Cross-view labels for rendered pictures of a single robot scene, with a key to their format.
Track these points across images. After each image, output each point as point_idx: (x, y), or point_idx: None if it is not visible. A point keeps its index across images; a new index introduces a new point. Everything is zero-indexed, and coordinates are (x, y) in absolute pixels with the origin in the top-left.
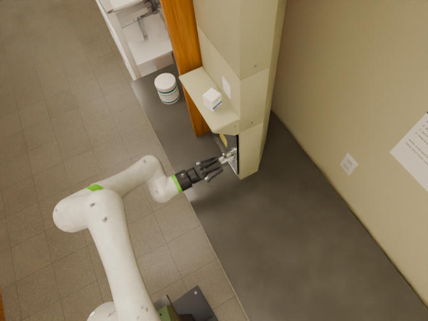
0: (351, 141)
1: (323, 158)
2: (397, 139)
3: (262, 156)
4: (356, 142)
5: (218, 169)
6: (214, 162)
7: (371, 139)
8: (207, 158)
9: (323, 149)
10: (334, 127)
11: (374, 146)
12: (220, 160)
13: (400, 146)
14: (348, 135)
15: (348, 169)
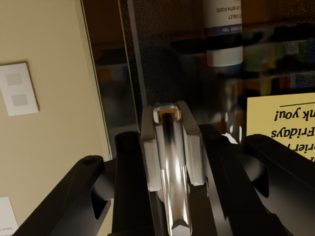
0: (53, 139)
1: (58, 8)
2: (19, 219)
3: None
4: (46, 151)
5: (101, 223)
6: (210, 193)
7: (38, 183)
8: (297, 233)
9: (75, 36)
10: (93, 125)
11: (26, 177)
12: (188, 156)
13: (9, 217)
14: (65, 143)
15: (7, 79)
